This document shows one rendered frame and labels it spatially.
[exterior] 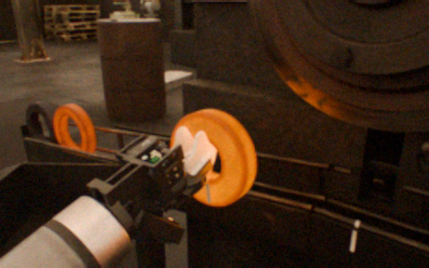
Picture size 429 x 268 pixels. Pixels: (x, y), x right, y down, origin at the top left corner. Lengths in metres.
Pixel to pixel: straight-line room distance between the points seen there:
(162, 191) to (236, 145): 0.13
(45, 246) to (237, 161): 0.27
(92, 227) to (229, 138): 0.23
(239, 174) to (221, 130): 0.07
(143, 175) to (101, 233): 0.09
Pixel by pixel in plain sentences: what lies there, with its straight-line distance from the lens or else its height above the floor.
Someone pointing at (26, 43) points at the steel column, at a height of 0.33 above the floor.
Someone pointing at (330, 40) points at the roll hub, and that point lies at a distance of 0.50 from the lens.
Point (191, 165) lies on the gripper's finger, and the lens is 0.52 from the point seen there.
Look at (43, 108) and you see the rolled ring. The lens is 1.36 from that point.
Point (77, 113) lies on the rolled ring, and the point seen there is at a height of 0.74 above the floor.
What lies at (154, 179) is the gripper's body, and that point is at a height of 0.86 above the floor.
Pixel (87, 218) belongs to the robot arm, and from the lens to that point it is 0.43.
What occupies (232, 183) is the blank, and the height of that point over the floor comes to 0.80.
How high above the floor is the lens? 1.06
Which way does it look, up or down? 20 degrees down
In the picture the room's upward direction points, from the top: straight up
